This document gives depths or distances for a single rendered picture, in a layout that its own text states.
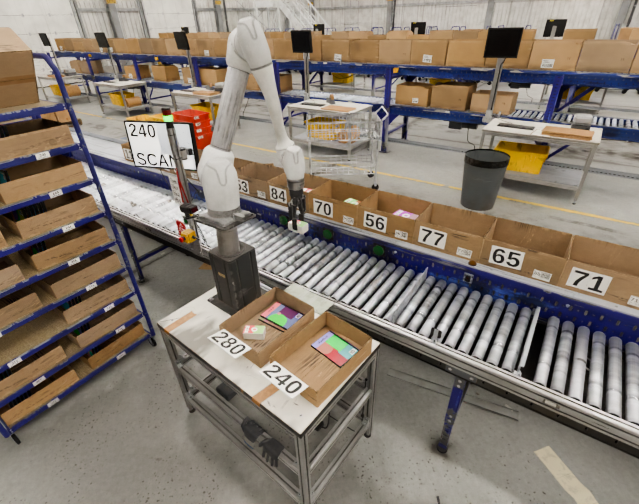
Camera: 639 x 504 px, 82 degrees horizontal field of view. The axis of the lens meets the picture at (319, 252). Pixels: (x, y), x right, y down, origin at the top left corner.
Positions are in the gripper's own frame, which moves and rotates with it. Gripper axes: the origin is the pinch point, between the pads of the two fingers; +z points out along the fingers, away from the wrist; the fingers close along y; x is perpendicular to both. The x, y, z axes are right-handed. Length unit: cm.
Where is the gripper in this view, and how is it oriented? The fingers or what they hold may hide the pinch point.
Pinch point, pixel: (298, 222)
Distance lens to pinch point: 203.9
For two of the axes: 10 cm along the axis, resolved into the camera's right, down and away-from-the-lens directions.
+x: -8.2, -2.8, 4.9
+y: 5.7, -4.5, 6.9
